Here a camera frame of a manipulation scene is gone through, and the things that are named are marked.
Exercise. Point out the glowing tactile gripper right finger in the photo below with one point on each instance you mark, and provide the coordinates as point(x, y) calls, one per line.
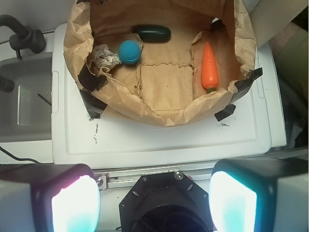
point(260, 195)

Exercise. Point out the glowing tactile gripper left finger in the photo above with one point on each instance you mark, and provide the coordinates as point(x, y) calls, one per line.
point(48, 198)

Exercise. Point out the orange plastic toy carrot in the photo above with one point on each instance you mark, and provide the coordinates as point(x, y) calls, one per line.
point(210, 77)

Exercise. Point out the white plastic bin lid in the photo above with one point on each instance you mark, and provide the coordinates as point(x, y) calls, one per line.
point(113, 142)

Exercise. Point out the white sink basin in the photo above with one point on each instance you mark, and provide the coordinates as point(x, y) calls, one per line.
point(25, 112)

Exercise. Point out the black tape strip right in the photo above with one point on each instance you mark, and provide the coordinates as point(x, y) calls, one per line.
point(226, 112)

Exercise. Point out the black tape strip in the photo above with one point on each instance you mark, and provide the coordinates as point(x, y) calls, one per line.
point(226, 112)
point(94, 106)

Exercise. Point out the black tape strip left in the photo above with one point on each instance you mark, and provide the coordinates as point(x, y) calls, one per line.
point(94, 106)

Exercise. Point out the crumpled white paper wad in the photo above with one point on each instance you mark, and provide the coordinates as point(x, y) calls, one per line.
point(104, 58)

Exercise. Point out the black faucet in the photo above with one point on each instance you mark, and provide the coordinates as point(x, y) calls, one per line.
point(24, 37)

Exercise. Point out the brown paper bag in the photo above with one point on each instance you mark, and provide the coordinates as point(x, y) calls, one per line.
point(164, 87)

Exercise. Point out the blue dimpled rubber ball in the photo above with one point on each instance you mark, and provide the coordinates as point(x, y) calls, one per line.
point(129, 52)

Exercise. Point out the dark green toy cucumber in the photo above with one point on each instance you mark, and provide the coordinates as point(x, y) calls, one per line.
point(153, 33)

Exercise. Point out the silver aluminium rail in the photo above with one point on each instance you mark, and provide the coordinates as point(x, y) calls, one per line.
point(124, 178)

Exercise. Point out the black octagonal mount plate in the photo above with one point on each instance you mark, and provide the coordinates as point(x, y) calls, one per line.
point(164, 204)

